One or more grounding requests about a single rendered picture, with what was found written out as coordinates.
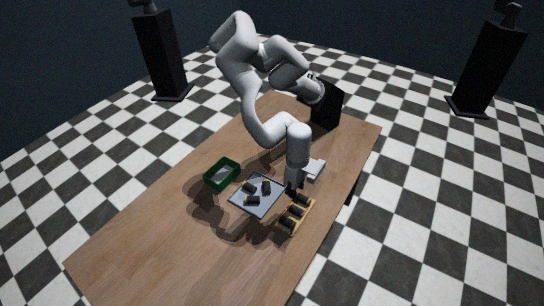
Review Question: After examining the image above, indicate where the green open box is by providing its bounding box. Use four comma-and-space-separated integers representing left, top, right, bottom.
202, 156, 241, 193

